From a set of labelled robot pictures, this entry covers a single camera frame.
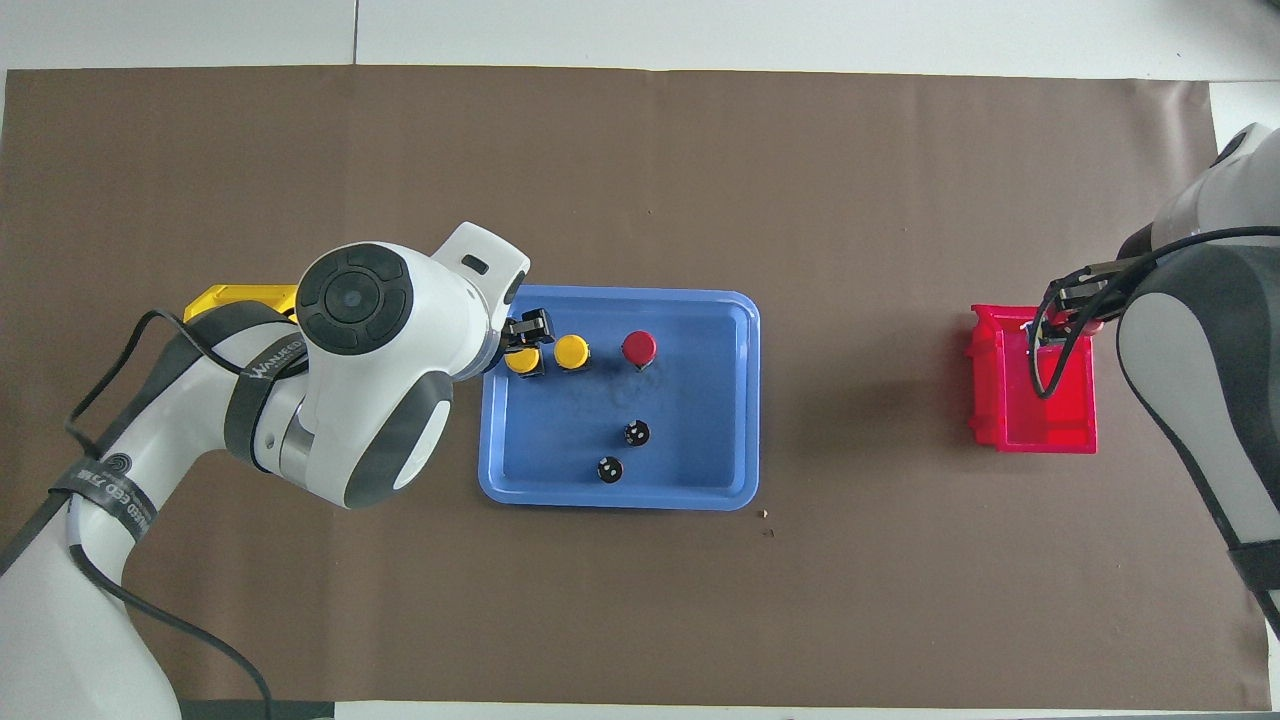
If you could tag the yellow push button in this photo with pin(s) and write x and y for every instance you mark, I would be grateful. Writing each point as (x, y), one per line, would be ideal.
(571, 351)
(522, 360)

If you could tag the red push button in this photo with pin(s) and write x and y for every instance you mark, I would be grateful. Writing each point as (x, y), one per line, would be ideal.
(1093, 322)
(638, 347)

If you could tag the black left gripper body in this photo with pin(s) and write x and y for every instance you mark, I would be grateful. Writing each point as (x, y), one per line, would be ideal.
(511, 333)

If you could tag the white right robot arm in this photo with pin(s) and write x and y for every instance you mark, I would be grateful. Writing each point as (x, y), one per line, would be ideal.
(1200, 350)

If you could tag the blue plastic tray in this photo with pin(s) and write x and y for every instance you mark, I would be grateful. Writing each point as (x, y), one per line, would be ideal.
(560, 440)

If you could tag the red plastic bin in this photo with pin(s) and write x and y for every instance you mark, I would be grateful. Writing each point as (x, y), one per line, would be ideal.
(1010, 420)

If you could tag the yellow plastic bin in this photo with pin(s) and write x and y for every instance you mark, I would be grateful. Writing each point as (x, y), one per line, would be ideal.
(235, 296)

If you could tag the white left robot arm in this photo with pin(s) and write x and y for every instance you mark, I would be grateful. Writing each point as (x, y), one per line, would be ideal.
(380, 350)

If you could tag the brown paper table mat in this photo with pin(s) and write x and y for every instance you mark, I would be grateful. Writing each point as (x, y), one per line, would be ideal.
(800, 150)

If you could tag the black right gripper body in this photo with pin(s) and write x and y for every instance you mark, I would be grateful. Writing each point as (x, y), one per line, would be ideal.
(1090, 285)

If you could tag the black cylindrical capacitor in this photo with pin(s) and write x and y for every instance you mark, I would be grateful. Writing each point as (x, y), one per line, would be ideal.
(610, 469)
(636, 433)

